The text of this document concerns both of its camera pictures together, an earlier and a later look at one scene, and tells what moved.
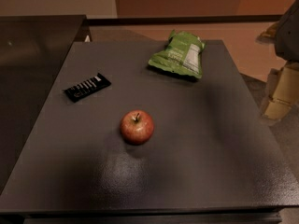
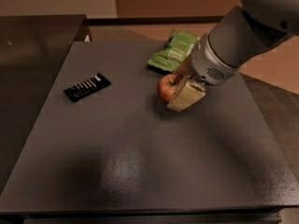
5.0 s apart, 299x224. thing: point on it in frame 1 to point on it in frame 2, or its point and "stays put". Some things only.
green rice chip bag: x=182 y=55 stays put
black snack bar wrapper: x=87 y=88 stays put
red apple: x=136 y=127 to x=167 y=85
